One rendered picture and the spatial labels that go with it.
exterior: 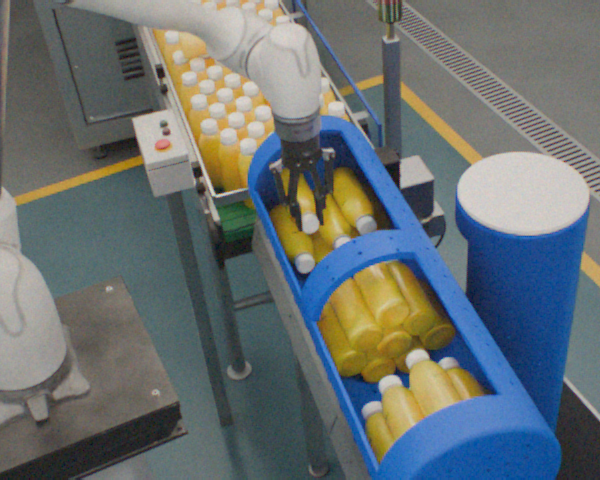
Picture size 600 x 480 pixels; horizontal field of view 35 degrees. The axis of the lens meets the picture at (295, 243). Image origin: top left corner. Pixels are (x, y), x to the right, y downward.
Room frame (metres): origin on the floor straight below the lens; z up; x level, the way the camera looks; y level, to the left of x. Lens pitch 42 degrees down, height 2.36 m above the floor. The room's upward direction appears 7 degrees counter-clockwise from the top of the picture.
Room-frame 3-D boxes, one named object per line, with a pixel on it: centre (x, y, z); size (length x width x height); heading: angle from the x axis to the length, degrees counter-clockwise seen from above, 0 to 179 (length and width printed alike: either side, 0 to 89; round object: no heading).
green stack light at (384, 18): (2.15, -0.31, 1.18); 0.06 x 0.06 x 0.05
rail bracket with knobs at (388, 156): (1.79, -0.23, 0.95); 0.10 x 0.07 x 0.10; 102
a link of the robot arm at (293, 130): (1.46, -0.03, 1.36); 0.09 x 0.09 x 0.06
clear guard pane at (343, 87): (2.38, -0.17, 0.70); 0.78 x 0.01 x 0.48; 12
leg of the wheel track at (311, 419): (1.62, 0.02, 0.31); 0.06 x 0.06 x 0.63; 12
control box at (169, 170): (1.85, 0.29, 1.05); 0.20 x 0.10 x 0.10; 12
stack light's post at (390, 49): (2.15, -0.31, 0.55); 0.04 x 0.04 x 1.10; 12
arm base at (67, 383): (1.12, 0.49, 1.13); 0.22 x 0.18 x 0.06; 19
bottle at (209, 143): (1.90, 0.17, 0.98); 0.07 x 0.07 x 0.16
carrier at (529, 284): (1.56, -0.50, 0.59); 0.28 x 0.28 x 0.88
